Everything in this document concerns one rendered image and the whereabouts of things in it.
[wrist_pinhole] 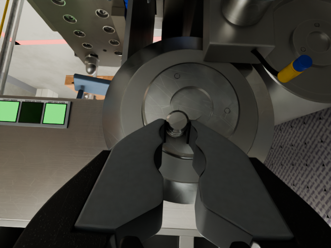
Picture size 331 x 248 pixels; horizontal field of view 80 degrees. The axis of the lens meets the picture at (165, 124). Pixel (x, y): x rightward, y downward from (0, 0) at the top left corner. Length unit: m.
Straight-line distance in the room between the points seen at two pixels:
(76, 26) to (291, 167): 0.47
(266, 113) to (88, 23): 0.38
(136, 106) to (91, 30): 0.33
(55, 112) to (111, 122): 0.41
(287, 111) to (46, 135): 0.52
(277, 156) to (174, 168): 0.27
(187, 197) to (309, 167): 0.21
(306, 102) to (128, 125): 0.16
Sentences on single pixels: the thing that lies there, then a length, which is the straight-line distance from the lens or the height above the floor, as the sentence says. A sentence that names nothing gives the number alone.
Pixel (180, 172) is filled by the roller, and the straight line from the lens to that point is 0.16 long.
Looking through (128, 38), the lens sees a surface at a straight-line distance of 0.21.
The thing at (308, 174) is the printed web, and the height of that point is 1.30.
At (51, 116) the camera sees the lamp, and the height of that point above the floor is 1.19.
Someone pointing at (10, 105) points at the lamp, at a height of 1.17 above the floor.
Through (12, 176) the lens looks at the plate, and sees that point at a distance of 0.62.
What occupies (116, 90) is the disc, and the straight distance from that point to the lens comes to 0.18.
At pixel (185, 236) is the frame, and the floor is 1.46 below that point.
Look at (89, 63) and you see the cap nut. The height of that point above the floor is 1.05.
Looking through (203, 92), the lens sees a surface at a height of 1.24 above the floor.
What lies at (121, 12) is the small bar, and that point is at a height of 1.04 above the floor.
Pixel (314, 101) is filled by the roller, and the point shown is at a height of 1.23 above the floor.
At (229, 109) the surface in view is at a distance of 0.16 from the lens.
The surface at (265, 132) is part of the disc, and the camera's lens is 0.19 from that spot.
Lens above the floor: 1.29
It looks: 11 degrees down
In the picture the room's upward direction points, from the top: 177 degrees counter-clockwise
